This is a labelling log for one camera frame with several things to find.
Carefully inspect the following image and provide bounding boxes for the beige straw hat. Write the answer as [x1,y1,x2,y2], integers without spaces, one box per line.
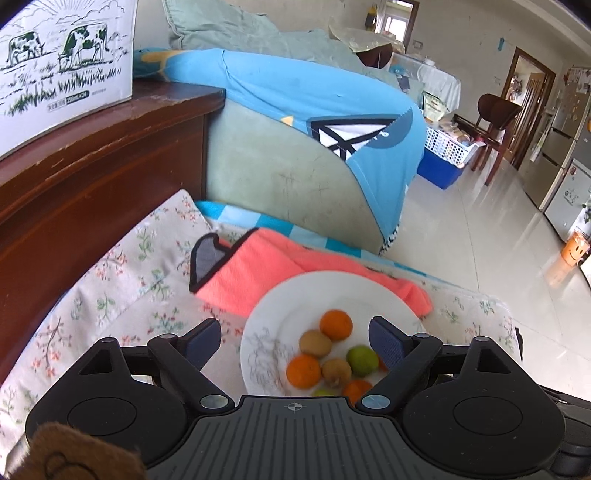
[329,23,407,54]

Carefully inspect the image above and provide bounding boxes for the dark wooden chair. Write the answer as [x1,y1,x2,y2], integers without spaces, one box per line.
[455,93,522,186]

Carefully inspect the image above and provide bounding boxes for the coral cloth with grey pocket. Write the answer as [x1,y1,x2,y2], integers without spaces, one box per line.
[189,228,433,318]

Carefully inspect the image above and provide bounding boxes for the white plate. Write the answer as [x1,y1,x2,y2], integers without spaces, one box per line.
[240,271,428,398]

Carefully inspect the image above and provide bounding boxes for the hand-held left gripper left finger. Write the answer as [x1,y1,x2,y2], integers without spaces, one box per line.
[78,318,234,412]

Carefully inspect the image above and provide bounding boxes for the brown plush toy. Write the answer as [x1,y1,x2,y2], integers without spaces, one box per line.
[9,421,149,480]

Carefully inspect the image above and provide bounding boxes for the white plastic basket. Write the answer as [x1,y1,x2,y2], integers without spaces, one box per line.
[424,124,481,168]

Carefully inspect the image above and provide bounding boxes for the blue shirt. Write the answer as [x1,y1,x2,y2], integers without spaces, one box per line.
[133,47,428,245]

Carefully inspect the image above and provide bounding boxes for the window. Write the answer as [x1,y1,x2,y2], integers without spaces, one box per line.
[382,0,421,36]

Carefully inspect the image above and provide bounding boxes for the silver refrigerator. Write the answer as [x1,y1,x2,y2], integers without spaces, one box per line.
[524,67,591,212]

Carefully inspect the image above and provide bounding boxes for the small white refrigerator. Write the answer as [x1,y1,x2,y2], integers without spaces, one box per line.
[545,158,591,241]

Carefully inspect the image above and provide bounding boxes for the dark wooden cabinet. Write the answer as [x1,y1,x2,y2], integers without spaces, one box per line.
[0,82,226,384]

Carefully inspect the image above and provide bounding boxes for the white cow print carton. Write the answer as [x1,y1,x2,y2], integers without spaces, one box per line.
[0,0,139,160]

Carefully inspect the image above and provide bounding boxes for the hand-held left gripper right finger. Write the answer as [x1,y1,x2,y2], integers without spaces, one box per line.
[358,315,514,412]

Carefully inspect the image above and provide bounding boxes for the green snack bag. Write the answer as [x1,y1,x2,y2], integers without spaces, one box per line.
[422,91,451,123]

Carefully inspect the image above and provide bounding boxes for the pale green sofa armrest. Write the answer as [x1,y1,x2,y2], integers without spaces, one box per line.
[205,102,389,250]

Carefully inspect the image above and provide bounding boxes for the orange smiley bucket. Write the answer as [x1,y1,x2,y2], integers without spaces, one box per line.
[561,232,591,268]

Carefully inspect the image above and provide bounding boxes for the blue storage bin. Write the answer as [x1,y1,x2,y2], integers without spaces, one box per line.
[417,148,465,191]

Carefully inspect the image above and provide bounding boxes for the wooden door frame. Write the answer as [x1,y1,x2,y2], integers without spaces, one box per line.
[503,46,557,172]

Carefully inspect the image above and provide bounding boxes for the table with white cloth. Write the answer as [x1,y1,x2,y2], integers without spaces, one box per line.
[392,51,462,114]

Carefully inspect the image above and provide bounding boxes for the brown kiwi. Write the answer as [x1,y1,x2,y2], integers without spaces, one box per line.
[322,358,354,387]
[299,329,333,357]

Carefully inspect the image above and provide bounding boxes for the pale green cushion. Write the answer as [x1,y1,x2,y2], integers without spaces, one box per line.
[161,0,370,75]

